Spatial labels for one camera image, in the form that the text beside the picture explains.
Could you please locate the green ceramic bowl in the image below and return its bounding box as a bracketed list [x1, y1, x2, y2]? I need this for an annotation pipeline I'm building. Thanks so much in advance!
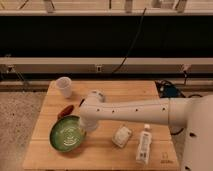
[49, 115, 86, 152]

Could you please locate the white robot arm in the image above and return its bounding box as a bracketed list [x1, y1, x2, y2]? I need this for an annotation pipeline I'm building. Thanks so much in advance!
[79, 90, 213, 171]

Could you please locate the translucent plastic cup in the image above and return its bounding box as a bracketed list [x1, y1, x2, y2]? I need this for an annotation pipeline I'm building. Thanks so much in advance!
[56, 77, 72, 98]

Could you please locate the brown sausage toy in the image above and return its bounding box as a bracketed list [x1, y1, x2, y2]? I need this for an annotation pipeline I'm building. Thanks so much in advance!
[57, 105, 74, 119]

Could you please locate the blue power box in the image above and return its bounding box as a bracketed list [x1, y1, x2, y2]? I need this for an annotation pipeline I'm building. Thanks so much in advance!
[160, 83, 181, 98]

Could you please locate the white squeeze tube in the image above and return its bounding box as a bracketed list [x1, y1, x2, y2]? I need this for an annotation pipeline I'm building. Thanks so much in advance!
[136, 124, 152, 164]

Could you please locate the black hanging cable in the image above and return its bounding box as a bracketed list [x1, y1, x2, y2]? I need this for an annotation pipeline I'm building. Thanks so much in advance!
[110, 7, 148, 75]

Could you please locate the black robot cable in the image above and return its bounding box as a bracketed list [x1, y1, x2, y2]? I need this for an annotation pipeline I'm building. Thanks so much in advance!
[170, 127, 185, 136]

